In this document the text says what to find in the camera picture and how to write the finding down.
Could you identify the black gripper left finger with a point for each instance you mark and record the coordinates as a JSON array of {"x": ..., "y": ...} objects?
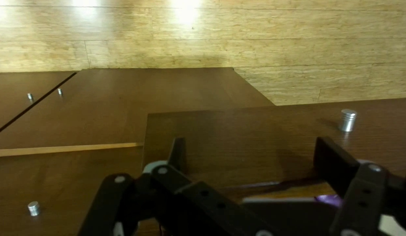
[{"x": 203, "y": 204}]

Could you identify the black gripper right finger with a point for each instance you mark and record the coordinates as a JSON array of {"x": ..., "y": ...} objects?
[{"x": 364, "y": 196}]

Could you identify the wooden drawer with light sides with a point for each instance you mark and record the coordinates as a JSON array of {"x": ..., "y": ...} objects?
[{"x": 255, "y": 139}]

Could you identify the small purple drawer item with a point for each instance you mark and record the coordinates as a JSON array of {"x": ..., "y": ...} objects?
[{"x": 329, "y": 200}]

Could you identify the silver knob of pulled drawer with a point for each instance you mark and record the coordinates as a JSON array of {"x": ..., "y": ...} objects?
[{"x": 347, "y": 119}]

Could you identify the dark brown wooden bookcase cabinet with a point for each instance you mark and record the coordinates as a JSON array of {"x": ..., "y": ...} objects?
[{"x": 124, "y": 109}]

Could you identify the silver cabinet door knob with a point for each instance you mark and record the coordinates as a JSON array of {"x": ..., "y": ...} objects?
[
  {"x": 59, "y": 92},
  {"x": 30, "y": 97}
]

